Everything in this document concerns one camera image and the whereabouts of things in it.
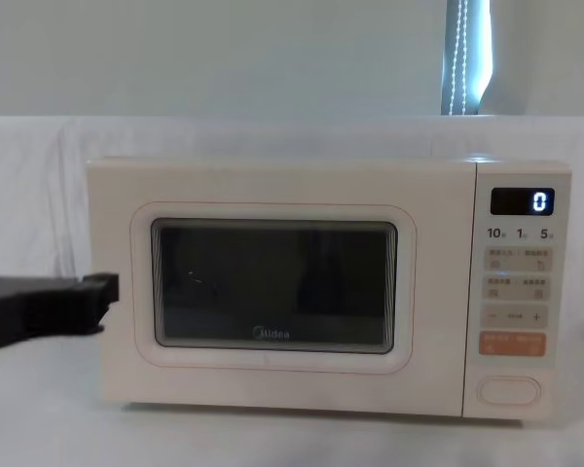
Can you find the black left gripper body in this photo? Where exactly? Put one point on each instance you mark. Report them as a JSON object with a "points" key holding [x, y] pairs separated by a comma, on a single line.
{"points": [[34, 309]]}

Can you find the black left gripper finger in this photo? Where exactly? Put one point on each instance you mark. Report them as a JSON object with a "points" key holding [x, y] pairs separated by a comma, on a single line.
{"points": [[103, 315], [104, 288]]}

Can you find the cream microwave oven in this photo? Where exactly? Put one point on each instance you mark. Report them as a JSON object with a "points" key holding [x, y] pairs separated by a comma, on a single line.
{"points": [[282, 190]]}

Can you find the white table cloth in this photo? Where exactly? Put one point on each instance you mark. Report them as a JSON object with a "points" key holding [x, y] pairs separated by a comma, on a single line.
{"points": [[272, 442]]}

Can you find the white curtain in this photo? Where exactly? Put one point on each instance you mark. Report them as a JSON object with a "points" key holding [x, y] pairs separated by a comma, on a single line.
{"points": [[199, 53], [550, 53]]}

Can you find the oven control panel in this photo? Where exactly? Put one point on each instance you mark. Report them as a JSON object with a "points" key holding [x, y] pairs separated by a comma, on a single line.
{"points": [[516, 272]]}

